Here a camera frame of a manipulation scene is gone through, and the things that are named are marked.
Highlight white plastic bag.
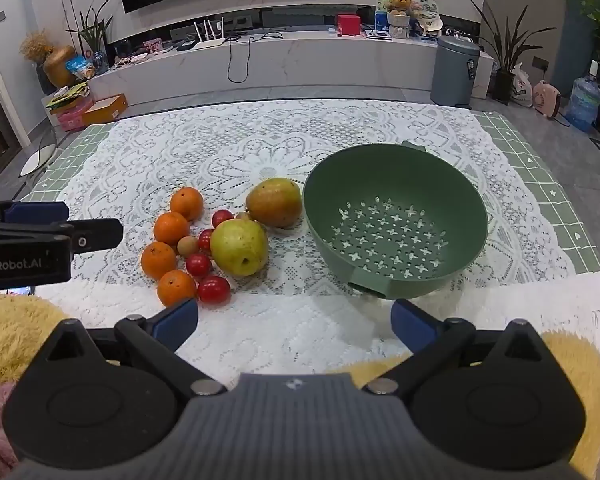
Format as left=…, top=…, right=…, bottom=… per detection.
left=510, top=62, right=533, bottom=107

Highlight blue water jug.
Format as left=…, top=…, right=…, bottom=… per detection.
left=565, top=75, right=600, bottom=133

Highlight orange mandarin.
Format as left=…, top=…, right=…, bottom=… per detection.
left=169, top=186, right=204, bottom=222
left=157, top=269, right=198, bottom=308
left=140, top=241, right=178, bottom=281
left=153, top=211, right=191, bottom=246

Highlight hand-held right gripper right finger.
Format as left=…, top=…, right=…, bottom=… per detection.
left=362, top=299, right=573, bottom=396

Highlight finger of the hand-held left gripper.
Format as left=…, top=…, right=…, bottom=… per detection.
left=0, top=218, right=124, bottom=256
left=0, top=199, right=70, bottom=224

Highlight dried yellow flowers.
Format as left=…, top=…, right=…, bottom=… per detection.
left=19, top=30, right=56, bottom=63

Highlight red box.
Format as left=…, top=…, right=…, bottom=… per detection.
left=336, top=14, right=362, bottom=37

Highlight white marble media console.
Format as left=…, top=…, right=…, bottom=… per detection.
left=87, top=30, right=496, bottom=111

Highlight green colander bowl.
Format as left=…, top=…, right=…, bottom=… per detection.
left=302, top=140, right=490, bottom=301

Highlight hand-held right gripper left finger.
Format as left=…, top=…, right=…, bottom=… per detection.
left=27, top=298, right=226, bottom=397

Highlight white paper sheet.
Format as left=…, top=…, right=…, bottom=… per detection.
left=472, top=271, right=600, bottom=361

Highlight long-leaf plant in black pot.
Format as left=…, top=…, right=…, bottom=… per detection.
left=470, top=0, right=556, bottom=106

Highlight blue snack bag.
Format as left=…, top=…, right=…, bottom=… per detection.
left=65, top=55, right=97, bottom=81

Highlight green and yellow packets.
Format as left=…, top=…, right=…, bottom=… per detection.
left=46, top=81, right=91, bottom=113

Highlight pink fan heater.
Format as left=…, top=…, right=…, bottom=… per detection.
left=532, top=80, right=562, bottom=118

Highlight gold vase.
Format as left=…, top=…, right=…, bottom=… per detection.
left=42, top=45, right=78, bottom=88

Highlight yellow fuzzy blanket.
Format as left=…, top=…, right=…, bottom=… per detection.
left=0, top=292, right=600, bottom=480

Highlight grey pedal trash bin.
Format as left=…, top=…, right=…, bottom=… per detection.
left=430, top=35, right=482, bottom=108

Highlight pink box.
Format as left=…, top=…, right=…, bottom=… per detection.
left=55, top=97, right=98, bottom=132

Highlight green-red mango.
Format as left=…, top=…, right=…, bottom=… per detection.
left=245, top=177, right=302, bottom=229

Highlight slender-leaf plant in glass vase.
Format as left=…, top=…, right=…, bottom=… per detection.
left=65, top=0, right=116, bottom=73

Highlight white pot under teddy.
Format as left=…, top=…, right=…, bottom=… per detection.
left=387, top=12, right=411, bottom=40

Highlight white router with antennas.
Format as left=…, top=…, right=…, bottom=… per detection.
left=192, top=17, right=227, bottom=51

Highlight black hanging cable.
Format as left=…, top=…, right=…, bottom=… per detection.
left=226, top=34, right=286, bottom=84

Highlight yellow-green pear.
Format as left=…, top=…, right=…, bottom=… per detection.
left=209, top=218, right=270, bottom=277

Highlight orange cardboard box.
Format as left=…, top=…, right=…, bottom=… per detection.
left=81, top=93, right=129, bottom=126

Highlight white lace tablecloth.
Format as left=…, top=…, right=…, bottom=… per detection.
left=10, top=99, right=578, bottom=376

